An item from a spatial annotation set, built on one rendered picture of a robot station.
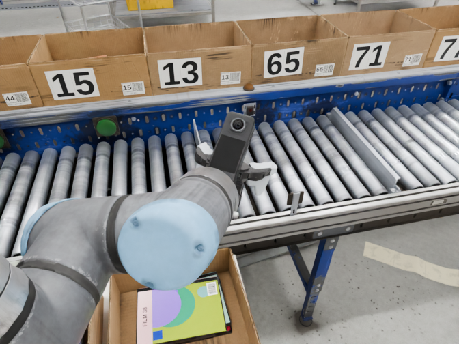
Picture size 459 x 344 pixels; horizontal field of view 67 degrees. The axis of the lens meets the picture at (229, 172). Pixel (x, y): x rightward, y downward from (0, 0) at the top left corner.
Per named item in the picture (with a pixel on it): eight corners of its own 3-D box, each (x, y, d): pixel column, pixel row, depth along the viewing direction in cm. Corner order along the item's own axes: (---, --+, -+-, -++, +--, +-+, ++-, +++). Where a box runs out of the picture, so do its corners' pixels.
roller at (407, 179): (429, 192, 115) (416, 201, 117) (354, 113, 153) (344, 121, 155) (424, 186, 112) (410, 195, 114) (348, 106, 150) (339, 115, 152)
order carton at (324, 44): (250, 87, 139) (252, 44, 128) (233, 58, 161) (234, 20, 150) (340, 77, 146) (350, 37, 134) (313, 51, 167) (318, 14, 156)
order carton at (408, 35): (339, 77, 146) (348, 36, 134) (312, 51, 167) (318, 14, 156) (422, 69, 152) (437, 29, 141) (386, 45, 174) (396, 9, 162)
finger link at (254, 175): (256, 170, 63) (220, 172, 57) (259, 161, 62) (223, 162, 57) (274, 180, 60) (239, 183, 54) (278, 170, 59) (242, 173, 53)
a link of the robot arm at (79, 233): (-15, 260, 35) (91, 255, 31) (47, 185, 43) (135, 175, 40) (37, 310, 40) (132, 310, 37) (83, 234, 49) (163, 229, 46)
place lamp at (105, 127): (98, 138, 130) (93, 122, 126) (99, 136, 131) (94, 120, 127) (117, 135, 131) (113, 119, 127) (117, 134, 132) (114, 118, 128)
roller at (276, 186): (281, 222, 108) (283, 212, 105) (241, 132, 146) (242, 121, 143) (296, 220, 109) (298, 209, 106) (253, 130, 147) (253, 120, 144)
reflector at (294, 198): (285, 220, 106) (288, 194, 98) (283, 218, 106) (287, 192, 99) (300, 217, 106) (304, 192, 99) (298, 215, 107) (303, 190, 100)
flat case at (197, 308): (227, 334, 73) (227, 331, 72) (136, 351, 71) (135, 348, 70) (217, 279, 84) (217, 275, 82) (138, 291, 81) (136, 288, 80)
